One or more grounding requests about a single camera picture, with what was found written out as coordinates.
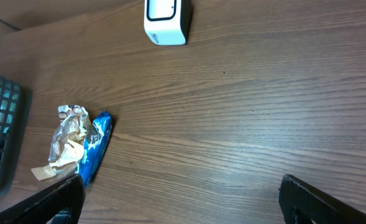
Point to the white barcode scanner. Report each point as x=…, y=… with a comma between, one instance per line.
x=167, y=22

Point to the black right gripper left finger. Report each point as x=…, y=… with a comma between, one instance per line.
x=61, y=202

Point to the brown white pastry wrapper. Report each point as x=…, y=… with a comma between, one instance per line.
x=66, y=149

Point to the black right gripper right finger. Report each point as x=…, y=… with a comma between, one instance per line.
x=303, y=203

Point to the blue Oreo cookie pack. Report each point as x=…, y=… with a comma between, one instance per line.
x=95, y=144

